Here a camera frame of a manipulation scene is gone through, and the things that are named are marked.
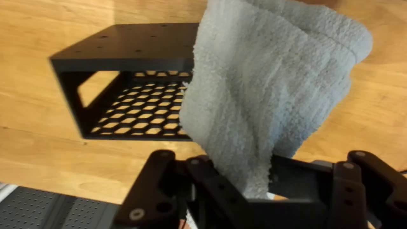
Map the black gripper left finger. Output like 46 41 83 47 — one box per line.
112 150 255 229

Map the black perforated metal box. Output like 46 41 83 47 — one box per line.
50 23 198 141

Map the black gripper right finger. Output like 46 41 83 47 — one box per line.
270 150 407 229

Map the white towel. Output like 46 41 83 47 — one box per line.
180 0 373 199

